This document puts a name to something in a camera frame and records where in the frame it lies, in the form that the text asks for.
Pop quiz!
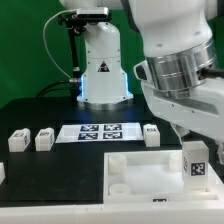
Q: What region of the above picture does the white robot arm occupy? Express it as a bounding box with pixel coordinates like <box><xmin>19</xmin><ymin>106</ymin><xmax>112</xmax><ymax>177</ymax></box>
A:
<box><xmin>60</xmin><ymin>0</ymin><xmax>224</xmax><ymax>165</ymax></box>

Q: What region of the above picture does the white square table top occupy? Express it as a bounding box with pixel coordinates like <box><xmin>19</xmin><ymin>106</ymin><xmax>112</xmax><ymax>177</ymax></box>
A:
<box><xmin>103</xmin><ymin>150</ymin><xmax>224</xmax><ymax>204</ymax></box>

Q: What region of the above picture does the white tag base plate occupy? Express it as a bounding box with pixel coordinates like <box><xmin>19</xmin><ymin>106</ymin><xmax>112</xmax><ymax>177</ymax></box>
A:
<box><xmin>56</xmin><ymin>123</ymin><xmax>143</xmax><ymax>143</ymax></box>

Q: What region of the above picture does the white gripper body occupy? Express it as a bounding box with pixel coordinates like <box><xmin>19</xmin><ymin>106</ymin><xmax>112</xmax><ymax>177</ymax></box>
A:
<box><xmin>133</xmin><ymin>60</ymin><xmax>224</xmax><ymax>143</ymax></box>

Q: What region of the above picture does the white L-shaped obstacle wall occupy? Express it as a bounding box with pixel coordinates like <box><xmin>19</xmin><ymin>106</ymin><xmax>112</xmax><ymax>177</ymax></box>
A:
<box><xmin>0</xmin><ymin>154</ymin><xmax>224</xmax><ymax>224</ymax></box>

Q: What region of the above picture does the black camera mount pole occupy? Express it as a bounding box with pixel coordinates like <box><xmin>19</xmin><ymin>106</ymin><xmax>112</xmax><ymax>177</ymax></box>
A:
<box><xmin>58</xmin><ymin>13</ymin><xmax>87</xmax><ymax>101</ymax></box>

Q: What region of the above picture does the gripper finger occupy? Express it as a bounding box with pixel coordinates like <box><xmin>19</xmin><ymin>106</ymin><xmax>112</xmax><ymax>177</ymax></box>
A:
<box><xmin>171</xmin><ymin>123</ymin><xmax>190</xmax><ymax>143</ymax></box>
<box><xmin>216</xmin><ymin>142</ymin><xmax>224</xmax><ymax>165</ymax></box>

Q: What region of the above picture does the white camera cable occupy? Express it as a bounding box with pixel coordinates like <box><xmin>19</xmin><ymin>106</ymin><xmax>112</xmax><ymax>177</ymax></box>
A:
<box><xmin>42</xmin><ymin>9</ymin><xmax>78</xmax><ymax>81</ymax></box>

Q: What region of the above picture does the grey camera on mount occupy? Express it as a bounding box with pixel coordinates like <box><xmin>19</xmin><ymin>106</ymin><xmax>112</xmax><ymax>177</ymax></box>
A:
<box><xmin>76</xmin><ymin>7</ymin><xmax>109</xmax><ymax>21</ymax></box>

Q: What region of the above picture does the white block at left edge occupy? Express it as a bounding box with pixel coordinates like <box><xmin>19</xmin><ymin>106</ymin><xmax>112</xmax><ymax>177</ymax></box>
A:
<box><xmin>0</xmin><ymin>162</ymin><xmax>5</xmax><ymax>185</ymax></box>

